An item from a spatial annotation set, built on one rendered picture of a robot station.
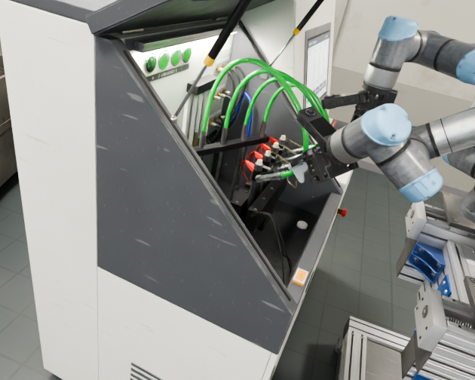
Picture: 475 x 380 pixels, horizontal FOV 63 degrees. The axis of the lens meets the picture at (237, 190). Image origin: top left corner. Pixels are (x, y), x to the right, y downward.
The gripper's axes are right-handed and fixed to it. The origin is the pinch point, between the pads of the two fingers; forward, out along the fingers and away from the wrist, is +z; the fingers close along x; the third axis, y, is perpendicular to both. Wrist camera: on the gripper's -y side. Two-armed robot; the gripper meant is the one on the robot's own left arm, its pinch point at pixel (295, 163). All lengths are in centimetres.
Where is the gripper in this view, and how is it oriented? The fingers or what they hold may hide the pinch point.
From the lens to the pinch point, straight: 101.6
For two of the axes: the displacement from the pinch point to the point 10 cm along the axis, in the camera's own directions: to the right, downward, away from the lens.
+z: -3.3, 2.0, 9.2
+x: 8.6, -3.2, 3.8
